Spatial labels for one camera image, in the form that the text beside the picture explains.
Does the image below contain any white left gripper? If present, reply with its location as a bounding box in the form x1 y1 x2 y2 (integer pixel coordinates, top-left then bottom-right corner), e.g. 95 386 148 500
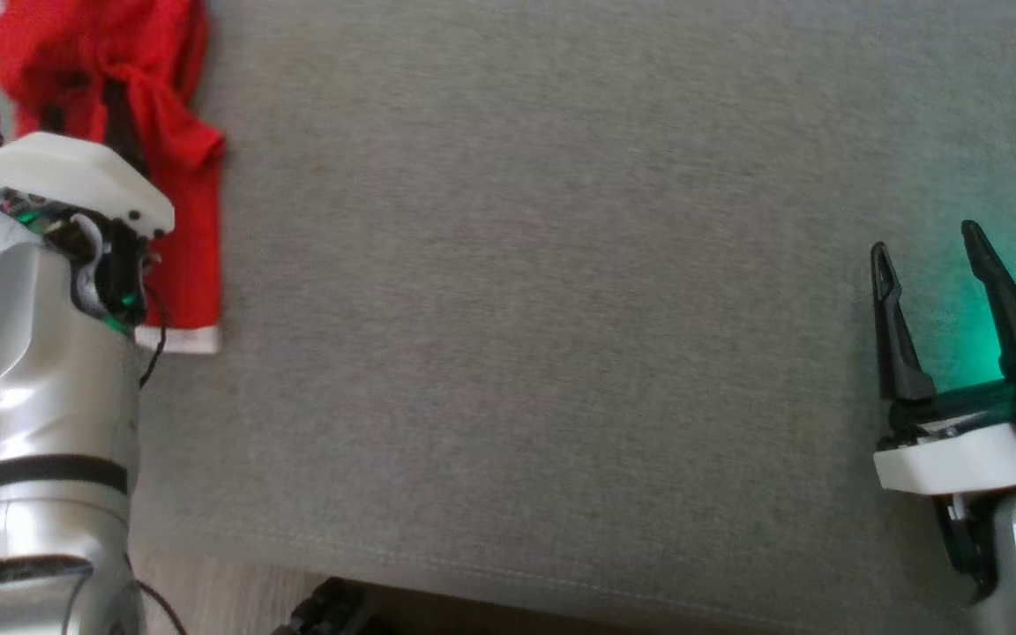
0 79 176 336

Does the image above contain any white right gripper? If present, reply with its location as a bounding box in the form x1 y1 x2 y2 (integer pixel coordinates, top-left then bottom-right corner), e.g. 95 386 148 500
869 220 1016 496

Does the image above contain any red and white jersey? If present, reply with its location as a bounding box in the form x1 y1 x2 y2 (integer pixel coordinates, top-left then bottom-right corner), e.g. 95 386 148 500
0 0 228 355

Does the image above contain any grey fabric sofa seat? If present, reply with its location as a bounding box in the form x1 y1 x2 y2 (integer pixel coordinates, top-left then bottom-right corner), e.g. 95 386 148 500
0 0 1016 635

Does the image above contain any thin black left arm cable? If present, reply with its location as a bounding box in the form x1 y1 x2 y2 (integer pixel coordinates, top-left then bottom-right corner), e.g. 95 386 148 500
124 291 189 635

